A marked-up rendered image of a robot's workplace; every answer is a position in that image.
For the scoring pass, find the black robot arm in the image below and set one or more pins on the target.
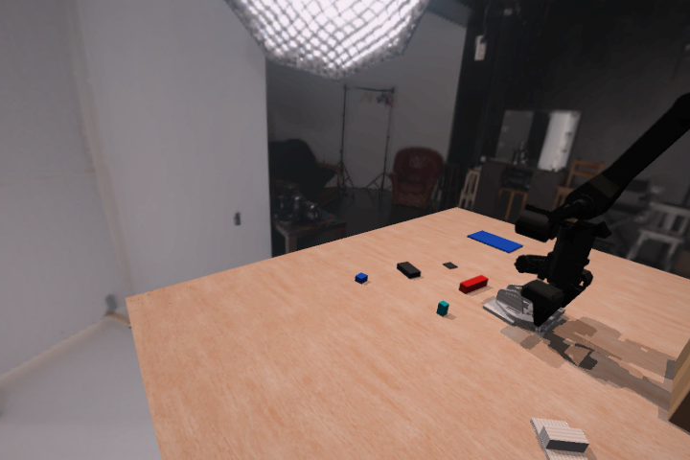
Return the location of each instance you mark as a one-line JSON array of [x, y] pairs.
[[594, 197]]

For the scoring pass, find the blue flat rectangular plate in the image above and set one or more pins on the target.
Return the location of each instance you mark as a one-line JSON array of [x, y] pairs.
[[495, 241]]

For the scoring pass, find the teal cube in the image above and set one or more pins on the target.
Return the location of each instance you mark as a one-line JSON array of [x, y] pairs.
[[443, 308]]

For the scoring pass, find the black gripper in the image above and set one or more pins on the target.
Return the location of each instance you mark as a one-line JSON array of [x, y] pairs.
[[565, 274]]

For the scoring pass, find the red rectangular block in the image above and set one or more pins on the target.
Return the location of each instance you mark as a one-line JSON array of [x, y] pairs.
[[473, 284]]

